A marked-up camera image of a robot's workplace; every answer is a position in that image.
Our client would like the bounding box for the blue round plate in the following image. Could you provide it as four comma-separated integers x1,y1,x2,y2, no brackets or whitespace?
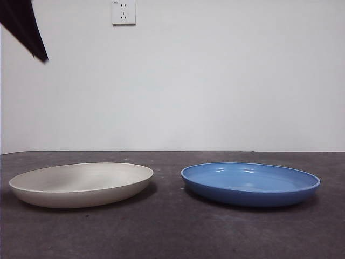
180,162,321,208

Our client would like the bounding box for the white round plate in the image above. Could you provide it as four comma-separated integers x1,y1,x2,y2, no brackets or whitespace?
9,162,154,209

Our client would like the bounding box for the white wall socket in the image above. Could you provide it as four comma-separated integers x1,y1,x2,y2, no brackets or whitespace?
112,0,137,27

